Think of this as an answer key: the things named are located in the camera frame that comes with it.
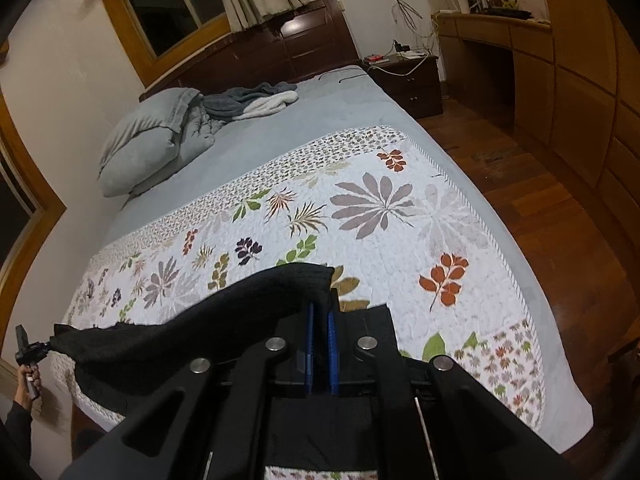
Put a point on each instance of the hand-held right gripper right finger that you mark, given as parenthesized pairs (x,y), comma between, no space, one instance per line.
(333,355)

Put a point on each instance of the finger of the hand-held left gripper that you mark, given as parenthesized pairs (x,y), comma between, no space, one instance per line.
(46,346)

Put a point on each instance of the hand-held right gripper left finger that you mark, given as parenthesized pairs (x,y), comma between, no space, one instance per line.
(309,350)

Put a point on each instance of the black pants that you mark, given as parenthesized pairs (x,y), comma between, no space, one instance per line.
(200,320)

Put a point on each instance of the person's left forearm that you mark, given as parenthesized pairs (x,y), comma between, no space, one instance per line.
(15,435)

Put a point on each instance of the person's left hand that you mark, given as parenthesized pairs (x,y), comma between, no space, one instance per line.
(22,385)

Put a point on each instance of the floral quilt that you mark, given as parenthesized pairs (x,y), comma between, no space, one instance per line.
(375,240)

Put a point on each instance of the wide wooden framed window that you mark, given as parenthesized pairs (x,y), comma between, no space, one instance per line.
(42,200)

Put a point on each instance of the grey bed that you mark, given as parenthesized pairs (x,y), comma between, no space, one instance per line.
(310,125)

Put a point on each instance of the grey folded comforter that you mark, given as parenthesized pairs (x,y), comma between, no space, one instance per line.
(197,127)

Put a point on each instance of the grey and white fleece blanket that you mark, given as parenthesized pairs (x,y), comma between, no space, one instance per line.
(250,100)

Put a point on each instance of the dark wooden nightstand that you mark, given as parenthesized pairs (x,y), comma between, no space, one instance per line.
(410,90)

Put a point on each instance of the dark wooden headboard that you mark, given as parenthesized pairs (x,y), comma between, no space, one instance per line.
(310,40)

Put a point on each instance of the wooden desk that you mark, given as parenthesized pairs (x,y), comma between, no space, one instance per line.
(480,30)

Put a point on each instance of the wooden window with beige curtain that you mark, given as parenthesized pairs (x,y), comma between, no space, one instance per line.
(170,10)

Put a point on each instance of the wooden wardrobe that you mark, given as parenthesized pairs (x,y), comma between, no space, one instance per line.
(590,85)

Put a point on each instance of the black keyboard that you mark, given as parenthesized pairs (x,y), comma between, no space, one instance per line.
(505,12)

